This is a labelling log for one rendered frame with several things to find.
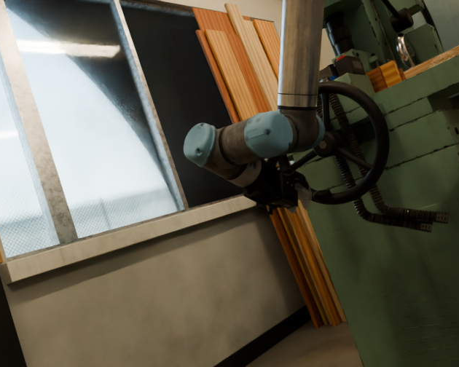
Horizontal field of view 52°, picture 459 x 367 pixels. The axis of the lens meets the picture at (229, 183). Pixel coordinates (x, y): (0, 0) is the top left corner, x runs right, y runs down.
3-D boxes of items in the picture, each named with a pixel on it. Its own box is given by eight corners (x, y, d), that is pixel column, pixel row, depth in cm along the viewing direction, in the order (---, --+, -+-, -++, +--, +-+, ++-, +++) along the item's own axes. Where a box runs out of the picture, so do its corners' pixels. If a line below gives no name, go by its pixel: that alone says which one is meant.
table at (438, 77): (248, 170, 134) (241, 150, 135) (300, 159, 158) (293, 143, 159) (465, 73, 97) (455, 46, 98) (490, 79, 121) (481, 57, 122)
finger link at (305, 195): (310, 217, 106) (285, 204, 100) (309, 194, 109) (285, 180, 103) (322, 214, 104) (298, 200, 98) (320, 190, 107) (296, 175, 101)
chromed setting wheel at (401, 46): (403, 73, 136) (388, 34, 137) (416, 74, 146) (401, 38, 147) (414, 68, 134) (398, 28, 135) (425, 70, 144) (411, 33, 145)
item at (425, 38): (412, 73, 143) (398, 38, 144) (418, 74, 148) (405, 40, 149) (443, 58, 137) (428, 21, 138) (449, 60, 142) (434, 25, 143)
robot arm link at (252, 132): (299, 105, 83) (253, 122, 90) (261, 108, 75) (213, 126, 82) (310, 148, 83) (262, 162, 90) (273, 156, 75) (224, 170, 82)
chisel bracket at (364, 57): (340, 86, 136) (330, 59, 137) (359, 87, 147) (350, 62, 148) (363, 74, 131) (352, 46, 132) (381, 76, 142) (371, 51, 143)
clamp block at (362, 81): (310, 129, 121) (299, 97, 121) (333, 127, 131) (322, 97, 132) (362, 105, 111) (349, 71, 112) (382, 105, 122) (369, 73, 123)
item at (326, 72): (304, 95, 121) (297, 76, 122) (323, 95, 130) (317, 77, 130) (349, 72, 113) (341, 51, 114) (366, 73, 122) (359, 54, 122)
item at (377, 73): (336, 116, 133) (327, 92, 134) (339, 116, 135) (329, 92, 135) (387, 92, 124) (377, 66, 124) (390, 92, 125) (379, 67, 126)
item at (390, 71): (336, 117, 135) (327, 92, 136) (339, 116, 136) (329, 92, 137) (403, 86, 123) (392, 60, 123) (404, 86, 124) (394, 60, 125)
